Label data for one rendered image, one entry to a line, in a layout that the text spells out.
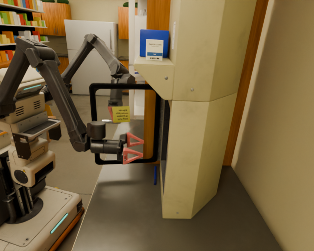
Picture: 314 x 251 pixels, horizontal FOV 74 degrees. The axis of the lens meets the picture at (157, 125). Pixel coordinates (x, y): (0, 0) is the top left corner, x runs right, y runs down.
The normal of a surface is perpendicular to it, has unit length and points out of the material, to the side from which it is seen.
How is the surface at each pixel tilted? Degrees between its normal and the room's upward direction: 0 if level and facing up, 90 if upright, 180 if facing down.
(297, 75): 90
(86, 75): 90
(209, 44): 90
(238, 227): 0
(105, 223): 0
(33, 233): 0
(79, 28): 90
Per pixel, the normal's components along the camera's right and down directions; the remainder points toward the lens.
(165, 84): 0.03, 0.40
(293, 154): -1.00, -0.04
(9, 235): 0.05, -0.92
